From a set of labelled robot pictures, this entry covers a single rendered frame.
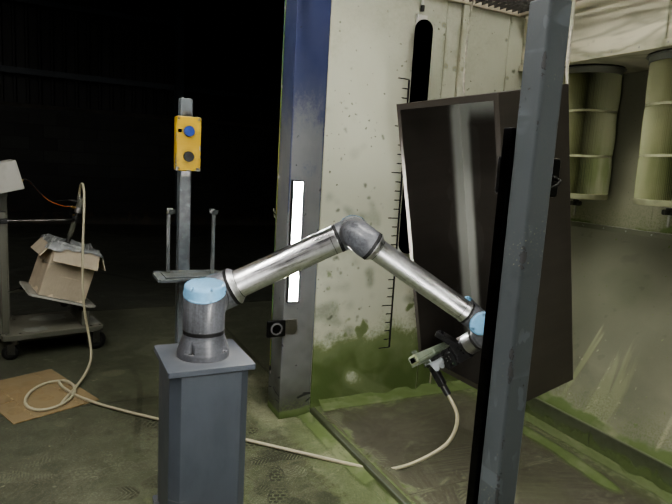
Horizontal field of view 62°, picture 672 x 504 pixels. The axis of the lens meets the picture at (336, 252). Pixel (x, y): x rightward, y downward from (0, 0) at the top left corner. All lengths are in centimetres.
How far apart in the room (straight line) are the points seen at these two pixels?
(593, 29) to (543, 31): 235
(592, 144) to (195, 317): 234
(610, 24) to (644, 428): 196
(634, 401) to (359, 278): 147
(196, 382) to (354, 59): 180
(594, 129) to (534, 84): 242
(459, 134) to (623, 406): 152
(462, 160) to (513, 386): 180
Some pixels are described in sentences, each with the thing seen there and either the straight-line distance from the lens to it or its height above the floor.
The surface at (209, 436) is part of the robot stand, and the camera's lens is 213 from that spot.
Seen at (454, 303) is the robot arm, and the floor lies 88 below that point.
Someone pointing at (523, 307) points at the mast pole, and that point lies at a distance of 102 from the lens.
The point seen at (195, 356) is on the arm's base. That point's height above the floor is 66.
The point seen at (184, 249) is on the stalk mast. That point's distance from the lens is 292.
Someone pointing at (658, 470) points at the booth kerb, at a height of 13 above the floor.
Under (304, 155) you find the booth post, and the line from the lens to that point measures 286.
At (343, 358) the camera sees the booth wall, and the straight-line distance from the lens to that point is 316.
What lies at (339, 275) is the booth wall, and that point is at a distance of 301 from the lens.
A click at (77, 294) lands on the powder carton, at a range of 418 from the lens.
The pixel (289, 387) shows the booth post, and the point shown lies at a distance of 308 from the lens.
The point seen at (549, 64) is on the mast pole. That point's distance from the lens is 101.
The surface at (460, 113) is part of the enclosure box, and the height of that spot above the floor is 163.
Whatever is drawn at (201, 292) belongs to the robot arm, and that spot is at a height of 89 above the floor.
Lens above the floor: 135
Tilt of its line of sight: 9 degrees down
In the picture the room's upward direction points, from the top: 3 degrees clockwise
